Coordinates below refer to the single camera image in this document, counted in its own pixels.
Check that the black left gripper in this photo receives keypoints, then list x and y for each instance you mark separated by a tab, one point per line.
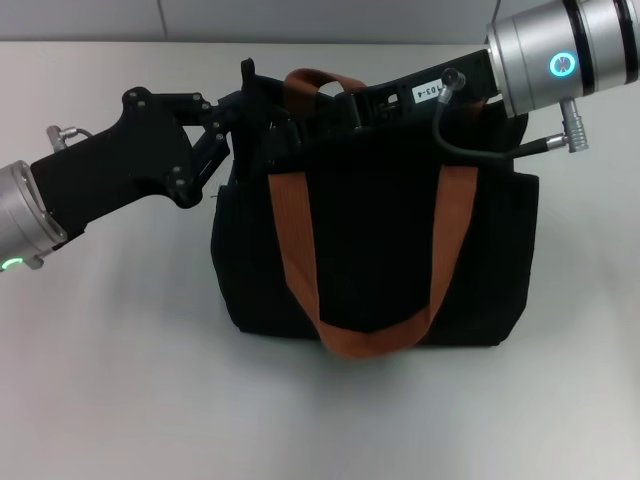
125	165

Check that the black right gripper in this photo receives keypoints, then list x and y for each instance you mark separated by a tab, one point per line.
400	97

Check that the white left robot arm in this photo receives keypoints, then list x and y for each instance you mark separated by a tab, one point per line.
20	210

